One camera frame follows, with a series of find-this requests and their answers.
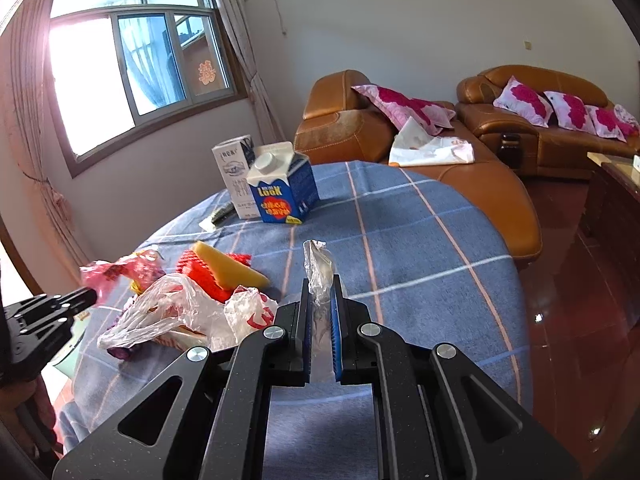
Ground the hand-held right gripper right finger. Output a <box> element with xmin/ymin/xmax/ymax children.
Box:
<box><xmin>330</xmin><ymin>274</ymin><xmax>583</xmax><ymax>480</ymax></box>

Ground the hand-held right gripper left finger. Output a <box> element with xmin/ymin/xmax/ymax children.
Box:
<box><xmin>52</xmin><ymin>275</ymin><xmax>316</xmax><ymax>480</ymax></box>

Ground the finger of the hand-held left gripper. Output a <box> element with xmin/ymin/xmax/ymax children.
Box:
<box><xmin>2</xmin><ymin>287</ymin><xmax>99</xmax><ymax>328</ymax></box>

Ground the clear plastic wrapper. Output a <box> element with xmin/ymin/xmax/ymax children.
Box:
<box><xmin>302</xmin><ymin>239</ymin><xmax>336</xmax><ymax>381</ymax></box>

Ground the red plastic bag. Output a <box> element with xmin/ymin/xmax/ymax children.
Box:
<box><xmin>80</xmin><ymin>246</ymin><xmax>166</xmax><ymax>306</ymax></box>

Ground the yellow sponge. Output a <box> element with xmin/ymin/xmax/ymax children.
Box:
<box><xmin>194</xmin><ymin>241</ymin><xmax>268</xmax><ymax>291</ymax></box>

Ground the red foam net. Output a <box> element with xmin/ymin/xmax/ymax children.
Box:
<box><xmin>176</xmin><ymin>249</ymin><xmax>251</xmax><ymax>303</ymax></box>

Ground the white red-printed plastic bag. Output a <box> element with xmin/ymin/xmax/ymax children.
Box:
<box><xmin>223</xmin><ymin>285</ymin><xmax>278</xmax><ymax>346</ymax></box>

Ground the clear plastic bag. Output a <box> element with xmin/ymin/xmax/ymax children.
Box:
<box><xmin>97</xmin><ymin>274</ymin><xmax>226</xmax><ymax>351</ymax></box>

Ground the blue plaid tablecloth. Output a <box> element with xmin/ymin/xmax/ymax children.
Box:
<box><xmin>57</xmin><ymin>160</ymin><xmax>533</xmax><ymax>480</ymax></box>

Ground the white paper wrapper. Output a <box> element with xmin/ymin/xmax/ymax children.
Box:
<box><xmin>150</xmin><ymin>327</ymin><xmax>208</xmax><ymax>351</ymax></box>

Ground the blue drink carton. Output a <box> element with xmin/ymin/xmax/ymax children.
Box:
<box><xmin>246</xmin><ymin>141</ymin><xmax>321</xmax><ymax>225</ymax></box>

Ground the long pink curtain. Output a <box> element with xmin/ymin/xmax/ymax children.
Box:
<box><xmin>0</xmin><ymin>0</ymin><xmax>96</xmax><ymax>271</ymax></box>

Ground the white milk carton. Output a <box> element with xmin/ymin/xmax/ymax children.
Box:
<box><xmin>211</xmin><ymin>135</ymin><xmax>261</xmax><ymax>220</ymax></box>

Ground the orange leather chaise sofa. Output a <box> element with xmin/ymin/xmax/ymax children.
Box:
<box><xmin>294</xmin><ymin>70</ymin><xmax>543</xmax><ymax>268</ymax></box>

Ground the white cloth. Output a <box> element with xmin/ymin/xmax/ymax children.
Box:
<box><xmin>388</xmin><ymin>116</ymin><xmax>475</xmax><ymax>167</ymax></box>

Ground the large pink floral pillow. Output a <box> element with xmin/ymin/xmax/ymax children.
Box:
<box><xmin>351</xmin><ymin>85</ymin><xmax>457</xmax><ymax>136</ymax></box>

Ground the sliding glass window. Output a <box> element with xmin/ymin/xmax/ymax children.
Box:
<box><xmin>47</xmin><ymin>0</ymin><xmax>251</xmax><ymax>178</ymax></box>

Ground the tied beige curtain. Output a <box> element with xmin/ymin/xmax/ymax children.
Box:
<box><xmin>206</xmin><ymin>0</ymin><xmax>286</xmax><ymax>146</ymax></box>

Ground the dark wooden table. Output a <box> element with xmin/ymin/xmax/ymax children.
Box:
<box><xmin>580</xmin><ymin>152</ymin><xmax>640</xmax><ymax>281</ymax></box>

